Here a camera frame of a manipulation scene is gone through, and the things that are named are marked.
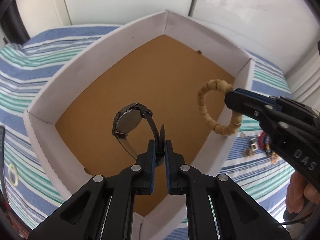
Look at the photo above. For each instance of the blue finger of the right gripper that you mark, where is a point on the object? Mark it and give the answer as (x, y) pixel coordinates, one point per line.
(237, 104)
(255, 98)

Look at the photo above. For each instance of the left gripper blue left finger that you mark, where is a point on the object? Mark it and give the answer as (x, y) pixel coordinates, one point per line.
(103, 207)

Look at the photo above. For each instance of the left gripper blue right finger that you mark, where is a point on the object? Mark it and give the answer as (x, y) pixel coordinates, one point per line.
(217, 207)

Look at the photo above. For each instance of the silver chain jewelry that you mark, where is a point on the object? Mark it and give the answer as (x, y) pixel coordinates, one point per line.
(252, 144)

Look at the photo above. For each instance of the black wrist watch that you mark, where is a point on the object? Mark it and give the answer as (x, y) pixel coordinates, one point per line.
(127, 119)

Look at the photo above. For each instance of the right human hand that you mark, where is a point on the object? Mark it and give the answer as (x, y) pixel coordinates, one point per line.
(297, 190)

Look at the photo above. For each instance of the striped blue green bedsheet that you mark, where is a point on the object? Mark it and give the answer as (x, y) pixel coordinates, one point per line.
(26, 68)

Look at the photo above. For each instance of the white wardrobe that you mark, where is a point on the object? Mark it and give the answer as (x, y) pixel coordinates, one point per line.
(281, 31)

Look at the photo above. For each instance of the white jade bangle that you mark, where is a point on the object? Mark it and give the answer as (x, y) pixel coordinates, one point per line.
(13, 174)

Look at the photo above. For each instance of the black comb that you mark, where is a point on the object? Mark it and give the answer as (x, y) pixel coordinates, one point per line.
(2, 135)

